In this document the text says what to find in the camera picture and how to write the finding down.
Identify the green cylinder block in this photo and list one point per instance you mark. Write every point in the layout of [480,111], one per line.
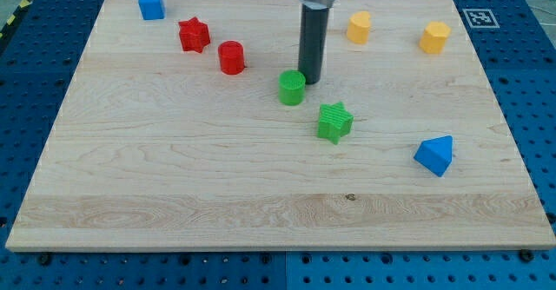
[291,87]

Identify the yellow hexagon block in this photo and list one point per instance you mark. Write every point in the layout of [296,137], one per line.
[434,37]

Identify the white fiducial marker tag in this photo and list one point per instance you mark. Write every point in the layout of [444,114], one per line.
[480,19]

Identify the yellow heart block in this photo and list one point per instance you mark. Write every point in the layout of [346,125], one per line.
[358,29]

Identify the red cylinder block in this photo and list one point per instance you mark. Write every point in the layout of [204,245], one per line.
[231,57]

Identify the light wooden board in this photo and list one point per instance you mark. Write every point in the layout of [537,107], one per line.
[154,149]

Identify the blue cube block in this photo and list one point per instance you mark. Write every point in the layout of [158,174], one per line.
[152,9]

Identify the red star block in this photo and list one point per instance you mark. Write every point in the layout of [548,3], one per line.
[194,35]

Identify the blue triangle block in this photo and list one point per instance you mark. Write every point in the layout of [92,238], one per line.
[436,154]

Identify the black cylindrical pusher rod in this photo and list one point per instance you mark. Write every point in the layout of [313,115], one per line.
[313,31]

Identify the green star block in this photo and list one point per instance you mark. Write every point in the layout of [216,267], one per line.
[334,122]

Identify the yellow black hazard tape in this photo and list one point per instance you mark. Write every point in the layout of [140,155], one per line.
[12,21]

